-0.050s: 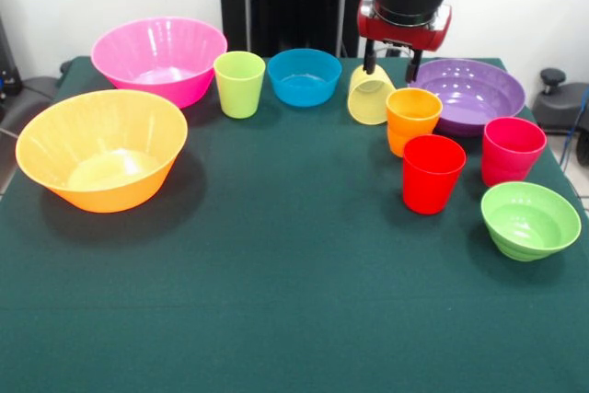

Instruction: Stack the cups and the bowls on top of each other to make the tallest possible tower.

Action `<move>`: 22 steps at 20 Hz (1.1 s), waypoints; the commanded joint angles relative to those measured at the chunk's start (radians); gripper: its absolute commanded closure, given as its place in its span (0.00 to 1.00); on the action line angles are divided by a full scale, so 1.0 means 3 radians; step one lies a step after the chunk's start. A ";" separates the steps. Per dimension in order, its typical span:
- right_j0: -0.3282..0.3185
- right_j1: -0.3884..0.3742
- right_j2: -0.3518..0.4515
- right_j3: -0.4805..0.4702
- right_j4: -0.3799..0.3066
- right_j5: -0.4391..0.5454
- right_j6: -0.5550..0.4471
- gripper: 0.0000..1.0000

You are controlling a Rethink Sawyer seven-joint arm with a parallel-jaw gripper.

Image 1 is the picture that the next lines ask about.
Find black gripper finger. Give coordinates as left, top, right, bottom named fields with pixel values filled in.
left=363, top=37, right=378, bottom=75
left=404, top=49, right=422, bottom=83

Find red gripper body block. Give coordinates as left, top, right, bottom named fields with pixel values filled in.
left=357, top=10, right=450, bottom=52

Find yellow cup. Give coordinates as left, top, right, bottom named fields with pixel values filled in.
left=346, top=64, right=397, bottom=126

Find orange cup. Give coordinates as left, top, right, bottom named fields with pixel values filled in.
left=385, top=87, right=445, bottom=158

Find purple bowl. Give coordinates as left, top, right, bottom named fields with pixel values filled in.
left=409, top=58, right=526, bottom=139

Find red cup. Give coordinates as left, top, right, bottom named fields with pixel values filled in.
left=402, top=133, right=468, bottom=216

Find blue bowl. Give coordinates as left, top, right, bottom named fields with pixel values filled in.
left=267, top=47, right=343, bottom=109

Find lime green cup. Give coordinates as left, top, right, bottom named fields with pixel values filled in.
left=213, top=50, right=267, bottom=120

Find magenta cup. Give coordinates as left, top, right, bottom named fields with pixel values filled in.
left=481, top=117, right=549, bottom=188

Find dark chair base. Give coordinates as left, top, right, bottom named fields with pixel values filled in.
left=0, top=74, right=64, bottom=134
left=533, top=67, right=589, bottom=136

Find large pink bowl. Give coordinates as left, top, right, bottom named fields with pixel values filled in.
left=90, top=16, right=229, bottom=110

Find small green bowl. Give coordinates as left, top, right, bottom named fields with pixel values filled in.
left=480, top=181, right=583, bottom=262

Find dark green tablecloth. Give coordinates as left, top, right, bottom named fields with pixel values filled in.
left=0, top=55, right=589, bottom=393

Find large orange bowl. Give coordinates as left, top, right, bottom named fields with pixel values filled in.
left=15, top=88, right=190, bottom=214

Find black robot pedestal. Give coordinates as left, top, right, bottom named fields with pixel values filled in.
left=212, top=0, right=375, bottom=59

